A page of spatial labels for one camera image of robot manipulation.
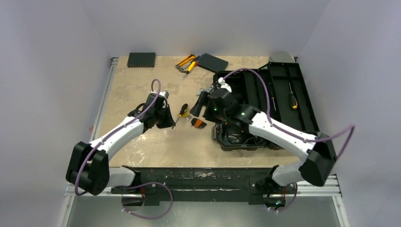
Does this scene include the yellow black long screwdriver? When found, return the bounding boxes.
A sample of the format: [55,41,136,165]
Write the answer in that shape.
[172,103,188,129]

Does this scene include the black tool box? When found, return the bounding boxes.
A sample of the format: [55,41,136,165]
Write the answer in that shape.
[211,62,320,151]

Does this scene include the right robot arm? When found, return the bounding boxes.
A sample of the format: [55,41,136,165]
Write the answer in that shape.
[190,88,337,192]

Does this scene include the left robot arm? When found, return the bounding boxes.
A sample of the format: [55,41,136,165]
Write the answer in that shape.
[66,91,175,195]

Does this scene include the orange hex key holder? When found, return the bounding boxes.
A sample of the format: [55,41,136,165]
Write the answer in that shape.
[191,118,207,129]

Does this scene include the black flat tray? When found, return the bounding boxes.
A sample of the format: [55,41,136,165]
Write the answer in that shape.
[198,53,228,73]

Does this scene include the grey plastic case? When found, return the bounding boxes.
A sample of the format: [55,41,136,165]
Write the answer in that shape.
[269,51,296,63]

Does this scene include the adjustable wrench red handle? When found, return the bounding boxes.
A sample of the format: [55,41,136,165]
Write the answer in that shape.
[196,85,214,96]

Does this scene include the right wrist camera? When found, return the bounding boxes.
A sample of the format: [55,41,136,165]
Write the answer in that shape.
[218,78,232,93]

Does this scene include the yellow handled pliers top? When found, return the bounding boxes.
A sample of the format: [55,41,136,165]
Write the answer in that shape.
[175,54,196,72]

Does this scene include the black network switch box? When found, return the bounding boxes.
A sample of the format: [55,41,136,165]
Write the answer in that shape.
[127,52,156,68]

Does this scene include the aluminium frame rail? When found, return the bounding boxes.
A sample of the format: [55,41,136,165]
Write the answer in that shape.
[64,56,350,227]

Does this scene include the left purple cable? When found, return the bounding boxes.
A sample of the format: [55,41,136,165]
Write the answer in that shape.
[74,79,174,220]

